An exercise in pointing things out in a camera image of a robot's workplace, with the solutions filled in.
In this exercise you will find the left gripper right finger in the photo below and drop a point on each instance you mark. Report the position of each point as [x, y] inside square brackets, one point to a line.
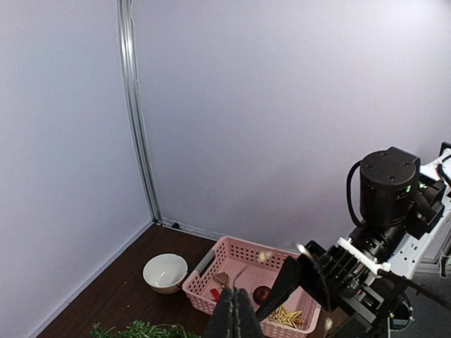
[246, 323]

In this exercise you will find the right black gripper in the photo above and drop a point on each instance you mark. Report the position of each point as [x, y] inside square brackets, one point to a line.
[402, 207]

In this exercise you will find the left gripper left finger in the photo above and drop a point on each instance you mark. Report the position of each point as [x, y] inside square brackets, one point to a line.
[221, 323]

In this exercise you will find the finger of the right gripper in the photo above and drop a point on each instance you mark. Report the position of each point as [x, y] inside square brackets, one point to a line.
[286, 283]

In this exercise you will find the red bauble ornament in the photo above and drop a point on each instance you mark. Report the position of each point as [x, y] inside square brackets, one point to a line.
[260, 294]

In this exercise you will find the red burlap bow ornament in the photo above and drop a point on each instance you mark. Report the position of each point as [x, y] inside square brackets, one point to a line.
[221, 282]

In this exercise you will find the small green christmas tree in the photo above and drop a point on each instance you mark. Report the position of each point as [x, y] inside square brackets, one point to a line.
[141, 329]

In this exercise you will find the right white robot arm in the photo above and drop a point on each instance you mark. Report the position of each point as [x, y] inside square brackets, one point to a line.
[402, 206]

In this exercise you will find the gold star ornament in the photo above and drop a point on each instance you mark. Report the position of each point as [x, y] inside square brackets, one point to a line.
[282, 316]

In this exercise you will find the pink plastic basket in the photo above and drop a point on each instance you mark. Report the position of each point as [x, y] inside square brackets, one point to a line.
[249, 265]

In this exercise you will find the white ceramic bowl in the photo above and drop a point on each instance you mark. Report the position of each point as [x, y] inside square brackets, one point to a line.
[165, 273]

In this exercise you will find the right aluminium frame post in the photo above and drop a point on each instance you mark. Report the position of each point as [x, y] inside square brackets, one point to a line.
[132, 97]

